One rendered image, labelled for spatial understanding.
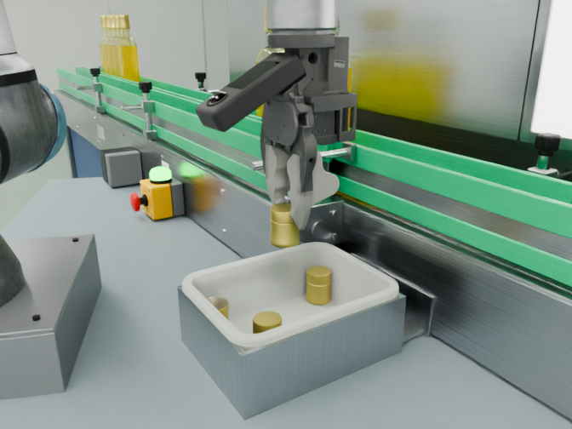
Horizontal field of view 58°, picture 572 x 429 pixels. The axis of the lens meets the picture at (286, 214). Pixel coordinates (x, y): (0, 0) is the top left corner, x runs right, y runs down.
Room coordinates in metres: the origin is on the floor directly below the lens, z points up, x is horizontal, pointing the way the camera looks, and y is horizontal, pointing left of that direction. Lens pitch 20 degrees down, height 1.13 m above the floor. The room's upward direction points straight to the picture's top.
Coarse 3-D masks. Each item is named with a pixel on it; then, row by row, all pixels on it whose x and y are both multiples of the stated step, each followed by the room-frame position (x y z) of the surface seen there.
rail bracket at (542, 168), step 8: (536, 136) 0.60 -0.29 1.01; (544, 136) 0.59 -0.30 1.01; (552, 136) 0.59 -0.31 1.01; (560, 136) 0.60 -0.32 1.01; (536, 144) 0.60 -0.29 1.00; (544, 144) 0.59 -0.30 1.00; (552, 144) 0.59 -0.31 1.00; (544, 152) 0.59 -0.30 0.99; (552, 152) 0.59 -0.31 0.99; (544, 160) 0.59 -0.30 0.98; (536, 168) 0.60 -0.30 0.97; (544, 168) 0.59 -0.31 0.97; (552, 176) 0.59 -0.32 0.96; (560, 176) 0.61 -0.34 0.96; (568, 176) 0.62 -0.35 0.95
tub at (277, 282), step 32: (256, 256) 0.63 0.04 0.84; (288, 256) 0.64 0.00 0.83; (320, 256) 0.66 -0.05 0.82; (352, 256) 0.63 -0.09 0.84; (192, 288) 0.54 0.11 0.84; (224, 288) 0.59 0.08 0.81; (256, 288) 0.61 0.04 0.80; (288, 288) 0.64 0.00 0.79; (352, 288) 0.61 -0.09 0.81; (384, 288) 0.56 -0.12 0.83; (224, 320) 0.47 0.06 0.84; (288, 320) 0.58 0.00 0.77; (320, 320) 0.47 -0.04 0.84
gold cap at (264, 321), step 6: (264, 312) 0.53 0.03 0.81; (270, 312) 0.53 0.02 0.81; (276, 312) 0.53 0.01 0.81; (258, 318) 0.52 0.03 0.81; (264, 318) 0.52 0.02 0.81; (270, 318) 0.52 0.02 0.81; (276, 318) 0.52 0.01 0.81; (258, 324) 0.51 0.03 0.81; (264, 324) 0.50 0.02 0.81; (270, 324) 0.50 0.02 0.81; (276, 324) 0.51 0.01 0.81; (282, 324) 0.52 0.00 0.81; (258, 330) 0.50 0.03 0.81; (264, 330) 0.50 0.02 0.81
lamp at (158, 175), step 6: (156, 168) 1.03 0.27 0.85; (162, 168) 1.03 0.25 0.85; (168, 168) 1.04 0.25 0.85; (150, 174) 1.02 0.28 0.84; (156, 174) 1.01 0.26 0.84; (162, 174) 1.01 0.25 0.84; (168, 174) 1.02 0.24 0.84; (150, 180) 1.02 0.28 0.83; (156, 180) 1.01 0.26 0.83; (162, 180) 1.01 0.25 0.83; (168, 180) 1.02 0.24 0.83
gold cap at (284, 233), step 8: (272, 208) 0.57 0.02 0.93; (280, 208) 0.57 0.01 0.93; (288, 208) 0.57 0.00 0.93; (272, 216) 0.56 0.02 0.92; (280, 216) 0.55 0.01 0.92; (288, 216) 0.55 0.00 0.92; (272, 224) 0.56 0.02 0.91; (280, 224) 0.55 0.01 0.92; (288, 224) 0.55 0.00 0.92; (272, 232) 0.56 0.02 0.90; (280, 232) 0.55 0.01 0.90; (288, 232) 0.55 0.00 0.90; (296, 232) 0.56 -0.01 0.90; (272, 240) 0.56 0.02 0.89; (280, 240) 0.55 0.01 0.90; (288, 240) 0.55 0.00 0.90; (296, 240) 0.56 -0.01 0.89
